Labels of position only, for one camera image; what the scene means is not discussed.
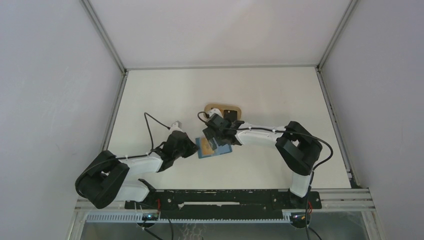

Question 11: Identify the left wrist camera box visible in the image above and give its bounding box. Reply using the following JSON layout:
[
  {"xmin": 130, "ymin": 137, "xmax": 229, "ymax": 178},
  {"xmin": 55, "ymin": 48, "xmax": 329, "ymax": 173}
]
[{"xmin": 169, "ymin": 120, "xmax": 183, "ymax": 132}]

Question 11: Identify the beige oval plastic tray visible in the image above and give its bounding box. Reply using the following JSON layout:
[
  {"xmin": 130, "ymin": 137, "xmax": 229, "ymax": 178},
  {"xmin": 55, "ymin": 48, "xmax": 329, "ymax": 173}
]
[{"xmin": 204, "ymin": 103, "xmax": 242, "ymax": 121}]

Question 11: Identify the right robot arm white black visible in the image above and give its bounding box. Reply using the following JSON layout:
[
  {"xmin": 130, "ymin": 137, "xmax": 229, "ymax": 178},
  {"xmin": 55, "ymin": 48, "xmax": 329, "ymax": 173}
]
[{"xmin": 200, "ymin": 111, "xmax": 334, "ymax": 208}]

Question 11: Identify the gold credit card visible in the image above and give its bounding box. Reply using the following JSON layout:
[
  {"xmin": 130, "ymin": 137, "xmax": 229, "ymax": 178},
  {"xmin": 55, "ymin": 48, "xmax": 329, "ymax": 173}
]
[{"xmin": 199, "ymin": 137, "xmax": 215, "ymax": 156}]

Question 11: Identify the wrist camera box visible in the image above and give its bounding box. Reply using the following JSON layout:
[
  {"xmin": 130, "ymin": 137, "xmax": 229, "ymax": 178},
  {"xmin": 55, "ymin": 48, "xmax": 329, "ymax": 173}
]
[
  {"xmin": 207, "ymin": 108, "xmax": 223, "ymax": 119},
  {"xmin": 169, "ymin": 120, "xmax": 183, "ymax": 132}
]

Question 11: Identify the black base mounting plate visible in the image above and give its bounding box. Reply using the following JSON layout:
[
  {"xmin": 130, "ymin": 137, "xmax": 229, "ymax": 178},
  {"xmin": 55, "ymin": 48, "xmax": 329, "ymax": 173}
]
[{"xmin": 124, "ymin": 189, "xmax": 323, "ymax": 212}]

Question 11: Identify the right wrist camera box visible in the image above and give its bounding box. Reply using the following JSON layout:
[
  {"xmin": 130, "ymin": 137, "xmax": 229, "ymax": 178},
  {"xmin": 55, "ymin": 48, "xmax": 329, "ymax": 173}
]
[{"xmin": 207, "ymin": 108, "xmax": 223, "ymax": 119}]

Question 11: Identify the black left camera cable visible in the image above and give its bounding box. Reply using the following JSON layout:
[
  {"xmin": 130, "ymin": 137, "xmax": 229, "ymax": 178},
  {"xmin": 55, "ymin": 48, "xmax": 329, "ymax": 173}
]
[{"xmin": 143, "ymin": 112, "xmax": 171, "ymax": 153}]

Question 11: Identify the black VIP card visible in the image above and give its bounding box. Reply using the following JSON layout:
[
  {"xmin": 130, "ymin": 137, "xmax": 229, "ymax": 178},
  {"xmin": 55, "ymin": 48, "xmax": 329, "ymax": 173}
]
[{"xmin": 223, "ymin": 109, "xmax": 238, "ymax": 122}]

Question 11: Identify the white slotted cable duct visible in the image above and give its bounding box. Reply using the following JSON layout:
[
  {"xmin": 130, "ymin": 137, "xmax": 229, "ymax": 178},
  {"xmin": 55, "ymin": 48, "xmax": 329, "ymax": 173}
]
[{"xmin": 86, "ymin": 212, "xmax": 292, "ymax": 224}]

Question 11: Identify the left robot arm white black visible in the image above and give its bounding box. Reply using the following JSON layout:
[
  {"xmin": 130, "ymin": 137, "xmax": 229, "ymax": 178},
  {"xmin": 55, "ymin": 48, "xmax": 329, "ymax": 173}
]
[{"xmin": 74, "ymin": 130, "xmax": 199, "ymax": 209}]

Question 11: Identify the black camera cable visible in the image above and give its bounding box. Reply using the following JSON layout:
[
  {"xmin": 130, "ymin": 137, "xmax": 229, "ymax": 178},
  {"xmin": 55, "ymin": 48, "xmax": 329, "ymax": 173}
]
[
  {"xmin": 197, "ymin": 110, "xmax": 334, "ymax": 173},
  {"xmin": 143, "ymin": 112, "xmax": 171, "ymax": 153}
]

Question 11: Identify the black right camera cable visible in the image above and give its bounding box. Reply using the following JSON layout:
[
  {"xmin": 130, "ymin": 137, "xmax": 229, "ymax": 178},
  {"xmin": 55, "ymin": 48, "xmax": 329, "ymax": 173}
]
[{"xmin": 197, "ymin": 110, "xmax": 334, "ymax": 173}]

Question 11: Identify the blue leather card holder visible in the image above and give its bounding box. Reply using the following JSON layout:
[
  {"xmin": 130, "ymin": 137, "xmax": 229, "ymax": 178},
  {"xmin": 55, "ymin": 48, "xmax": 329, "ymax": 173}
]
[{"xmin": 195, "ymin": 136, "xmax": 233, "ymax": 159}]

